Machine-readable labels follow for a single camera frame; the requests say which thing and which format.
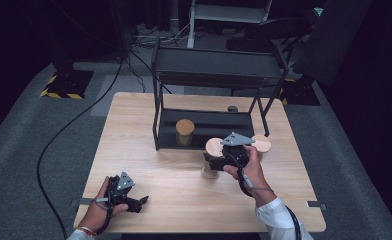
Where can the small black round knob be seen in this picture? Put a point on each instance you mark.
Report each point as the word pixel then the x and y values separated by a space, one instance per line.
pixel 232 108

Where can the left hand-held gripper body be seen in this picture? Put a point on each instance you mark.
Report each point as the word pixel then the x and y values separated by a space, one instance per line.
pixel 124 186

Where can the white metal stand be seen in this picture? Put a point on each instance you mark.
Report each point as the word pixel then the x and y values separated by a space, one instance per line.
pixel 229 13

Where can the grey tape strip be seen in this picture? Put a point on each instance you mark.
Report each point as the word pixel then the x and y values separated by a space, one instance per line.
pixel 84 201
pixel 315 205

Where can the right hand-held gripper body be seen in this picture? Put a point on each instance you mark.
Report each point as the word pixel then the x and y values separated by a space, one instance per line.
pixel 235 155

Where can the tall jar reddish contents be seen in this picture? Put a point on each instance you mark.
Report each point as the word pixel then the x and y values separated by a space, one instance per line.
pixel 214 147

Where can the black chair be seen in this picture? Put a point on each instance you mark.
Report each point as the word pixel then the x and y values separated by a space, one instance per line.
pixel 270 28

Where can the tall jar greyish contents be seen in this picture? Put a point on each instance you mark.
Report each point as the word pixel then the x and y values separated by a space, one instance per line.
pixel 263 144

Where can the teal indicator light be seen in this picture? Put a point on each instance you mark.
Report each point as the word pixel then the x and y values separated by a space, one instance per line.
pixel 318 11

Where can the large dark panel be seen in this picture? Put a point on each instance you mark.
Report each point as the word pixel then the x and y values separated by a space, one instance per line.
pixel 330 40

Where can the yellow-black striped base plate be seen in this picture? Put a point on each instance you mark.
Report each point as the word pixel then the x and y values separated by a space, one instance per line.
pixel 69 85
pixel 300 95

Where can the person's right hand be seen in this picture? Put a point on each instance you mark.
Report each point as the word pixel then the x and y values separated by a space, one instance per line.
pixel 254 176

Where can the short glass jar wooden lid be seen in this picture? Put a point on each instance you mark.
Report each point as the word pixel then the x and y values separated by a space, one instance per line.
pixel 185 127

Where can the black two-tier metal rack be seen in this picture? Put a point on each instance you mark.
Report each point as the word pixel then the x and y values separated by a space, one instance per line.
pixel 214 125

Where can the person's left hand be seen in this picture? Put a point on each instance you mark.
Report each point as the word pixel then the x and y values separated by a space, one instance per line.
pixel 95 216

